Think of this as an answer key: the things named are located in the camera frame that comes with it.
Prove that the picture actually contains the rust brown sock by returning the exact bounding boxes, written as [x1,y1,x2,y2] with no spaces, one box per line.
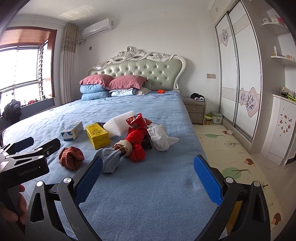
[58,146,84,171]

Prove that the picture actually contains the green white storage box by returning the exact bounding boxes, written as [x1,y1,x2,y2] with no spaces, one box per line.
[210,111,223,125]

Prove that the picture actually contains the right pink pillow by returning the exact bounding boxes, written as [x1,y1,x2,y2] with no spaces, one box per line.
[105,75,147,90]

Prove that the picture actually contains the grey blue sock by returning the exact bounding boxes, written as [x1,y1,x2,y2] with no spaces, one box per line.
[94,148,121,173]

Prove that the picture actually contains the blue bed sheet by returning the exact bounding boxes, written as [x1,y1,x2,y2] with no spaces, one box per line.
[2,91,217,240]

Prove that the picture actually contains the black white clothing pile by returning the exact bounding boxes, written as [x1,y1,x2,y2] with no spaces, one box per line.
[190,93,205,102]

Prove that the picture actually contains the yellow cardboard box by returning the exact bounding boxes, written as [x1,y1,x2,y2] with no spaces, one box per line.
[86,123,110,150]

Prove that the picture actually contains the black clothes on sill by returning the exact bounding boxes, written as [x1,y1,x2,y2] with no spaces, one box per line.
[2,99,22,124]

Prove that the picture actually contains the red cloth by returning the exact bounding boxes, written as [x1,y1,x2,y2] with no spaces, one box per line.
[125,126,147,162]

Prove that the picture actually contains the white wall shelves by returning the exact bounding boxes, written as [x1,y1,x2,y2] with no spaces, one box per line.
[262,9,295,68]

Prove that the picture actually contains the white air conditioner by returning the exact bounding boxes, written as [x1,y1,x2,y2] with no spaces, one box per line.
[82,19,113,40]

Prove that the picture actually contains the grey bedside table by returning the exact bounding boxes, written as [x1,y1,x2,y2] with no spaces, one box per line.
[182,97,206,125]

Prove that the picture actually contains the beige curtain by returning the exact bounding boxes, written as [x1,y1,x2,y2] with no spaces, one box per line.
[60,23,78,104]

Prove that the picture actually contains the left pink pillow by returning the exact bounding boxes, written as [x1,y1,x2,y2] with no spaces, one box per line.
[79,74,114,88]

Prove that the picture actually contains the pink pillow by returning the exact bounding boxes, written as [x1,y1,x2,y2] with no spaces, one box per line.
[105,75,147,90]
[79,74,114,88]

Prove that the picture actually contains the white sliding wardrobe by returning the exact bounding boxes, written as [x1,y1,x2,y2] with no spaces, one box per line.
[207,0,287,153]

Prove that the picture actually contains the cartoon foam play mat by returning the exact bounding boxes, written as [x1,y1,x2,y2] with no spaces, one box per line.
[193,125,283,228]

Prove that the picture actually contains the white tissue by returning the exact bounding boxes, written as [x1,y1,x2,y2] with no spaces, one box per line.
[147,123,179,152]

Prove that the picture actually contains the folded white blue blanket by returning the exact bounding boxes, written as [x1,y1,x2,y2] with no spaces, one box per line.
[108,88,138,97]

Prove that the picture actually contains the red snack bag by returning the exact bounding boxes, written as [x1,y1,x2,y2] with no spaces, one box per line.
[125,113,152,129]

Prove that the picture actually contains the person's left hand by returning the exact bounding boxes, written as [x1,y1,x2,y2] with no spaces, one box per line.
[1,184,27,225]

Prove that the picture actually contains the blue white small box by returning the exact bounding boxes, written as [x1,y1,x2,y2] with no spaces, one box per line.
[61,121,84,141]

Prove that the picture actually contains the folded blue quilt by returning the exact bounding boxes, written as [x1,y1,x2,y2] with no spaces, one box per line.
[80,84,109,101]

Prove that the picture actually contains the green tufted headboard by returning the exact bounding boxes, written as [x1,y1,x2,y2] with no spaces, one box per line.
[87,46,186,91]

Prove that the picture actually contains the white low cabinet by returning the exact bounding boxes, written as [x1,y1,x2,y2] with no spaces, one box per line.
[261,94,295,165]

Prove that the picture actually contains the window with brown frame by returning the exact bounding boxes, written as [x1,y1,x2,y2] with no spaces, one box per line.
[1,26,57,108]

